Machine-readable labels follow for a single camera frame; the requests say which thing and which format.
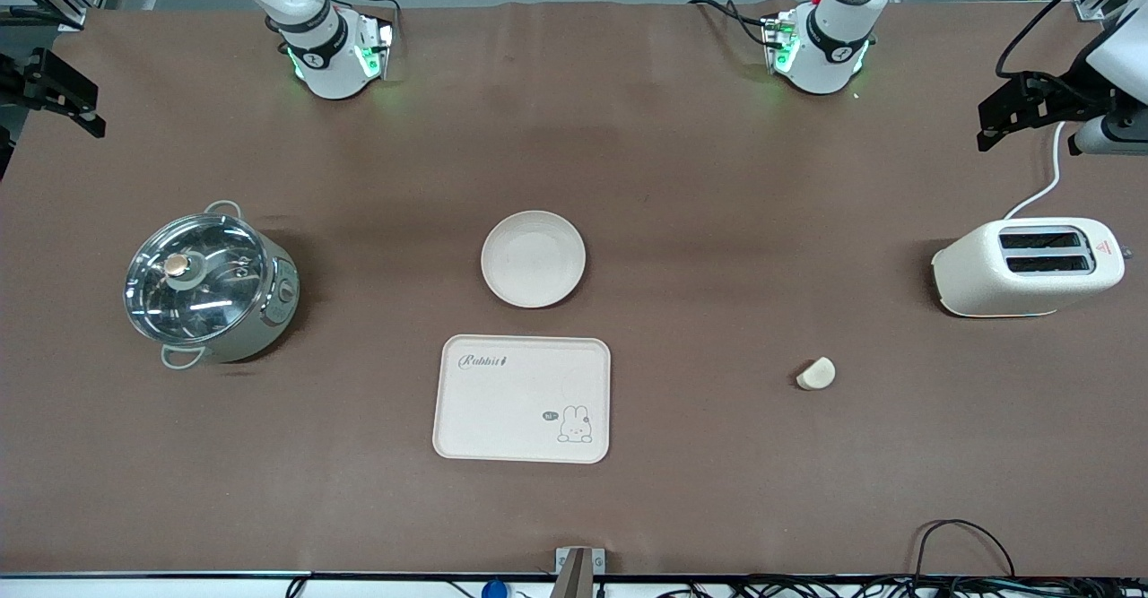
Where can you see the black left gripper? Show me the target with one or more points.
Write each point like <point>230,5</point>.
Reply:
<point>1056,100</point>

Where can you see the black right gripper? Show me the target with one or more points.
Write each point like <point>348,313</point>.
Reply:
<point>27,81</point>

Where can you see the small white bun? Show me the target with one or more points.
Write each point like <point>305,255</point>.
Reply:
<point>818,374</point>

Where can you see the round cream plate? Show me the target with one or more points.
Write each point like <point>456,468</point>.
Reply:
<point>534,262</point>

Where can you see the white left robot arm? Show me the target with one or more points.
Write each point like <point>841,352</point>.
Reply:
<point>834,42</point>

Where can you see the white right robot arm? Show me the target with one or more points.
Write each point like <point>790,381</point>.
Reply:
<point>332,60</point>

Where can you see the cream rabbit print tray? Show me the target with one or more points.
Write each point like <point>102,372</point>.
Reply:
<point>502,410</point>

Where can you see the cream two-slot toaster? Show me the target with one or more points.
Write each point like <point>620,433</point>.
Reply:
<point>987,275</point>

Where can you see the glass pot lid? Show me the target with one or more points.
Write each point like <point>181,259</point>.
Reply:
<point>215,302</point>

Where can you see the pale green electric pot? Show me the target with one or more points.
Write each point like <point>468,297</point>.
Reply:
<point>269,320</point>

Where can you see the brown table cover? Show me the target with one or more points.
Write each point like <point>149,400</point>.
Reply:
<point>717,221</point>

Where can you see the blue round cap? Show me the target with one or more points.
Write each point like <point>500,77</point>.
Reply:
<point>495,591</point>

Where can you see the grey metal camera bracket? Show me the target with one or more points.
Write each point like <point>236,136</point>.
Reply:
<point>578,576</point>

